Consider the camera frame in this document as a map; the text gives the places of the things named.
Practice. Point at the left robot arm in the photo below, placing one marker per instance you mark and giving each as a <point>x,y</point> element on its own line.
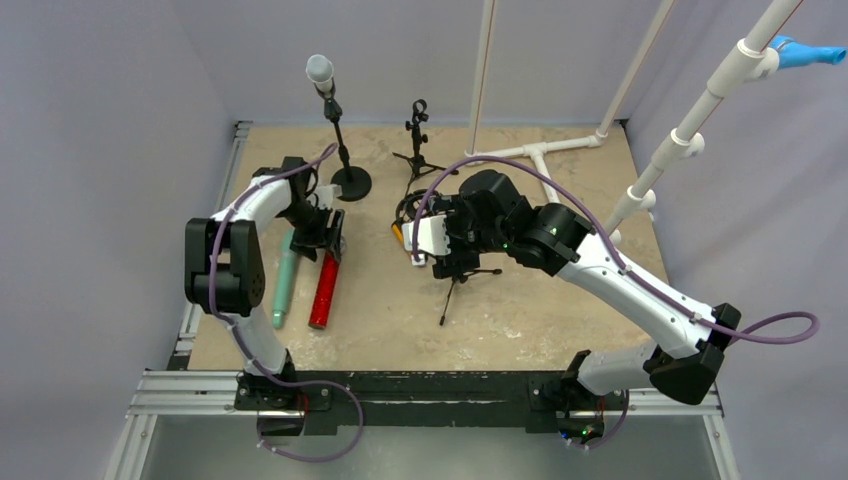
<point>223,265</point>

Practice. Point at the grey white microphone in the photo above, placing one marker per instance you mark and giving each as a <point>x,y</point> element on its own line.
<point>320,72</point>

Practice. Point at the mint green microphone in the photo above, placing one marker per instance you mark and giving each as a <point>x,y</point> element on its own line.
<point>287,268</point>

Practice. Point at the black tripod shockmount stand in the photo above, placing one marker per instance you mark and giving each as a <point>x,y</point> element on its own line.
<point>404,213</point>

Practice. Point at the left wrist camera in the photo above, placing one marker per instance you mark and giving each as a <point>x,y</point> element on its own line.
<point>326,194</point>

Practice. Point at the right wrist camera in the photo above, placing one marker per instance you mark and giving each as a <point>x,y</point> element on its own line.
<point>432,240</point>

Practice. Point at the red glitter microphone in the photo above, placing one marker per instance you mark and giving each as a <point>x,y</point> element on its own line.
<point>323,299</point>

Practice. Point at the black round-base mic stand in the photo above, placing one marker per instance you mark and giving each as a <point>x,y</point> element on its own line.
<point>355,182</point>

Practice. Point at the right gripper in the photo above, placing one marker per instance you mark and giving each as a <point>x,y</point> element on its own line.
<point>451,263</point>

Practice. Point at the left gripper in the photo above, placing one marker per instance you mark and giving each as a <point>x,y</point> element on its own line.
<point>320,237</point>

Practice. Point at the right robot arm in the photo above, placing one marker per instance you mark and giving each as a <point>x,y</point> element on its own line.
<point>687,338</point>

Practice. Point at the blue pipe fitting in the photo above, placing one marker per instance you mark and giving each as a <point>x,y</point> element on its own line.
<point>792,54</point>

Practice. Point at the black tripod mic stand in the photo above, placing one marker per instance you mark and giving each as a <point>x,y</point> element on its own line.
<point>417,162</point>

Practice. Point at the yellow utility knife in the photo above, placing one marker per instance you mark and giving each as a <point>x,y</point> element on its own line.
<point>397,231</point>

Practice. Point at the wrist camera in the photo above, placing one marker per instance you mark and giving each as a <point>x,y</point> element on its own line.
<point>432,240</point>
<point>326,194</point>

